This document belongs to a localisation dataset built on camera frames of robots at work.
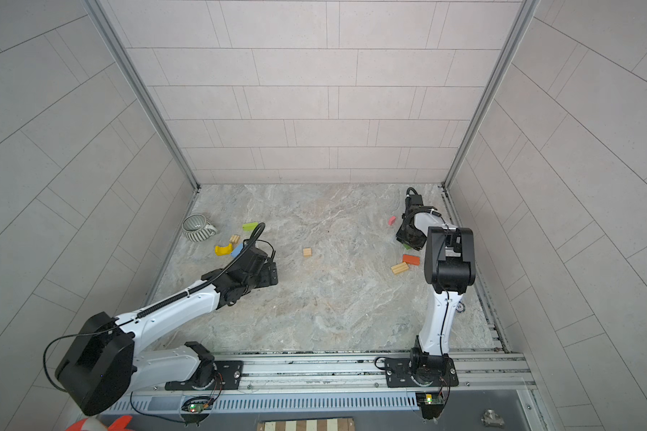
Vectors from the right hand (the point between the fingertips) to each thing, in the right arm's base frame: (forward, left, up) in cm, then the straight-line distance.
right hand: (406, 239), depth 102 cm
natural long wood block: (-13, +6, +2) cm, 15 cm away
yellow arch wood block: (-4, +67, +5) cm, 67 cm away
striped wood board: (-53, +34, +4) cm, 63 cm away
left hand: (-13, +48, +7) cm, 50 cm away
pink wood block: (+8, +5, +2) cm, 9 cm away
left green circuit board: (-48, +63, +6) cm, 80 cm away
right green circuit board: (-51, +6, 0) cm, 51 cm away
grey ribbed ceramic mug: (+7, +80, +5) cm, 80 cm away
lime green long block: (+8, +60, +3) cm, 61 cm away
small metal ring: (-36, +1, +27) cm, 45 cm away
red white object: (-50, +84, +9) cm, 98 cm away
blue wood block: (-4, +63, +5) cm, 63 cm away
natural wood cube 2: (-5, +38, +4) cm, 38 cm away
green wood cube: (-6, +3, +5) cm, 9 cm away
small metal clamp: (-55, -7, +2) cm, 55 cm away
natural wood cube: (+2, +65, +5) cm, 65 cm away
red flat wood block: (-10, +1, +1) cm, 10 cm away
